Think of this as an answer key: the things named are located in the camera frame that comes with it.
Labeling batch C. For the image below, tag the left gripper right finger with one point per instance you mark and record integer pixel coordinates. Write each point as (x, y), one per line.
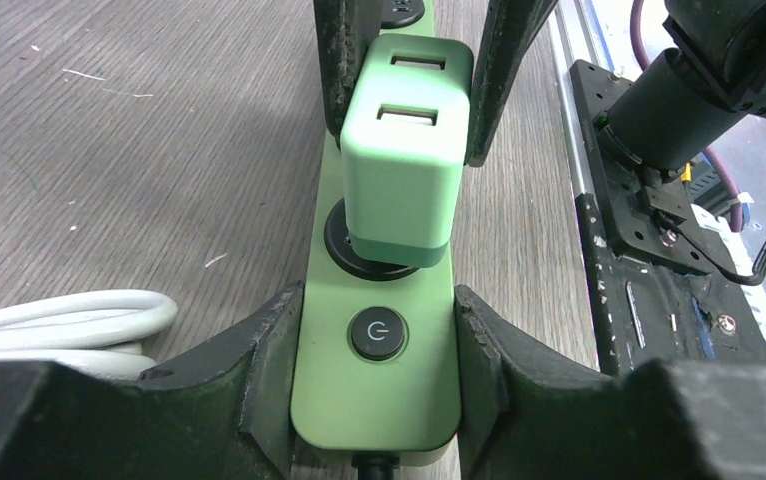
(528, 412)

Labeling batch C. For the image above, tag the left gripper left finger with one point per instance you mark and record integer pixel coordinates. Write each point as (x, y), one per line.
(217, 411)

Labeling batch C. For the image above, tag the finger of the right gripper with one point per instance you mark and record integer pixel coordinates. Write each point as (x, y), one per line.
(344, 31)
(509, 30)

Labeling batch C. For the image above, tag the green adapter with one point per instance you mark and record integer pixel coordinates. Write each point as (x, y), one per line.
(403, 146)

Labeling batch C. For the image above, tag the green power strip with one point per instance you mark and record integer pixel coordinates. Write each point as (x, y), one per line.
(376, 377)

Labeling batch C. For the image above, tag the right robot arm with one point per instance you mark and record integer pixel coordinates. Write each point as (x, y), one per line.
(724, 41)

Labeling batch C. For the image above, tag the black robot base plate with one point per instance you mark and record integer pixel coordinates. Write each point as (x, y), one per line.
(653, 291)

